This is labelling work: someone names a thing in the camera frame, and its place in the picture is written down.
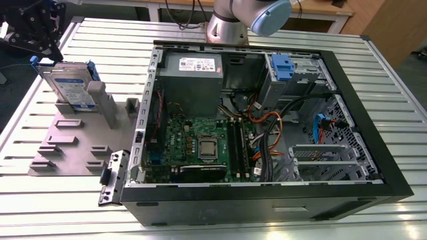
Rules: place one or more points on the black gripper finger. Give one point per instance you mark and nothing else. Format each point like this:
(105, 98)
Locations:
(23, 40)
(49, 37)

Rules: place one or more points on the hard disk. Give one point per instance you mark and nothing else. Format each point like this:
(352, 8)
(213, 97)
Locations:
(69, 90)

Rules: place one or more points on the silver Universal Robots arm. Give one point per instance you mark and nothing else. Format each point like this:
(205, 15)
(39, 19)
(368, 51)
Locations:
(227, 27)

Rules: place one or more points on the silver disk bay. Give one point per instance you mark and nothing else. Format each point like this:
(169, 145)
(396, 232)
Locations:
(320, 163)

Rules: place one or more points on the grey parts rack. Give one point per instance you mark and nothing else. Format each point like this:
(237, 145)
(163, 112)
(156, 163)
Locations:
(76, 130)

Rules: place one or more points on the grey power supply unit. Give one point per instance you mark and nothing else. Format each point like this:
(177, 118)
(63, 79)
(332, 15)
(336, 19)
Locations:
(189, 95)

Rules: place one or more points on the green Dell motherboard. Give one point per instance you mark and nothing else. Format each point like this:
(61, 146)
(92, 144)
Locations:
(180, 130)

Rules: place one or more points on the silver CPU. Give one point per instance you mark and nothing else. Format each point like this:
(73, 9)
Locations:
(208, 148)

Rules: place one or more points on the CPU socket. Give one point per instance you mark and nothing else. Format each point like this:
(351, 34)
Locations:
(209, 160)

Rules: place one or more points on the black graphics card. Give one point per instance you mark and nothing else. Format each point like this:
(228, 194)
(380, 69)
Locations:
(200, 172)

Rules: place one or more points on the blue drive latch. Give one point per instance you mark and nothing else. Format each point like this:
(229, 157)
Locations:
(281, 67)

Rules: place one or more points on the black RAM slot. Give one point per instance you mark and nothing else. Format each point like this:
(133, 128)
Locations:
(243, 147)
(233, 147)

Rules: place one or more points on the silver drive cage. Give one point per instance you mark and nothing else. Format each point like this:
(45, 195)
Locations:
(287, 92)

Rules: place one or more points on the wooden desk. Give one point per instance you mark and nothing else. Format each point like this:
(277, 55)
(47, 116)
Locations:
(333, 10)

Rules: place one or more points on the black open PC case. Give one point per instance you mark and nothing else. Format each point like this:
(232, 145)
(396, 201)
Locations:
(233, 207)

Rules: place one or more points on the wooden cabinet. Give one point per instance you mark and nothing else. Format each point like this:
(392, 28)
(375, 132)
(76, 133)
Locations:
(400, 25)

